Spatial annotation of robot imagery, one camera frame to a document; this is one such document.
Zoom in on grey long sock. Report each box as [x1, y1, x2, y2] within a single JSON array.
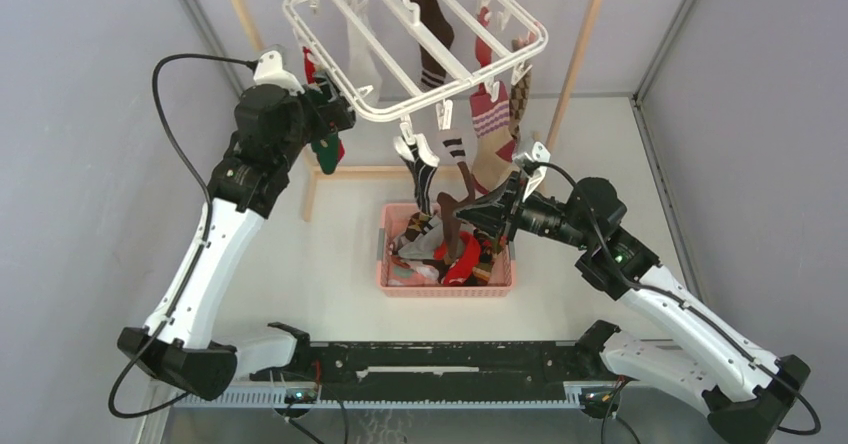
[[397, 220, 445, 261]]

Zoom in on pink plastic basket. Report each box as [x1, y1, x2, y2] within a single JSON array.
[[376, 203, 516, 298]]

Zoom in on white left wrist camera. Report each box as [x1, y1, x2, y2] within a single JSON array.
[[253, 47, 305, 95]]

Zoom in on black camera cable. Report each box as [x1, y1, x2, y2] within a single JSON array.
[[529, 159, 823, 437], [107, 53, 260, 420]]

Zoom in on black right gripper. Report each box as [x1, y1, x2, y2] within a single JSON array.
[[454, 170, 594, 252]]

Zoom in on brown sock striped cuff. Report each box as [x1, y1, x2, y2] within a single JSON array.
[[435, 130, 492, 267]]

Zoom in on dark brown sock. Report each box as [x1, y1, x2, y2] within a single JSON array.
[[407, 0, 457, 92]]

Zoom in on wooden hanger stand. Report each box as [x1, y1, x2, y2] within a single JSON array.
[[213, 0, 615, 224]]

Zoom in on black left camera cable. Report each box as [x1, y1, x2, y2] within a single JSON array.
[[107, 53, 260, 420]]

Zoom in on red black argyle sock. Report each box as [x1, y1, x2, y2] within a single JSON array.
[[463, 232, 499, 287]]

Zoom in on pink patterned sock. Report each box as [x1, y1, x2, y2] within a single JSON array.
[[385, 255, 440, 287]]

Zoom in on red white patterned sock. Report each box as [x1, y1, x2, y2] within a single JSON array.
[[301, 46, 322, 85]]

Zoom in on white plastic clip hanger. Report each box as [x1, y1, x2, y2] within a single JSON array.
[[282, 0, 550, 168]]

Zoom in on red bear sock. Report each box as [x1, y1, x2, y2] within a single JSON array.
[[474, 6, 496, 71]]

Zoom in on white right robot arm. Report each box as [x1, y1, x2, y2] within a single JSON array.
[[455, 172, 810, 443]]

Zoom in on maroon purple striped sock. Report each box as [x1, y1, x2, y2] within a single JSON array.
[[469, 81, 517, 194]]

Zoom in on brown argyle sock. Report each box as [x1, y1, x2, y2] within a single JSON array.
[[509, 63, 532, 142]]

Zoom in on black right camera cable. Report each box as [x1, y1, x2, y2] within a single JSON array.
[[529, 159, 823, 437]]

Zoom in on plain red sock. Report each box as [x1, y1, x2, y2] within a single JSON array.
[[440, 231, 481, 287]]

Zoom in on green dotted sock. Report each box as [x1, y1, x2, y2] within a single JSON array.
[[309, 83, 347, 176]]

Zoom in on black white striped sock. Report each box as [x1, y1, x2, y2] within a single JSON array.
[[393, 134, 440, 215]]

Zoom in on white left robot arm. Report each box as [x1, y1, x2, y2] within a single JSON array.
[[117, 73, 356, 400]]

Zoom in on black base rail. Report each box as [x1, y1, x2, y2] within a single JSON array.
[[249, 340, 617, 403]]

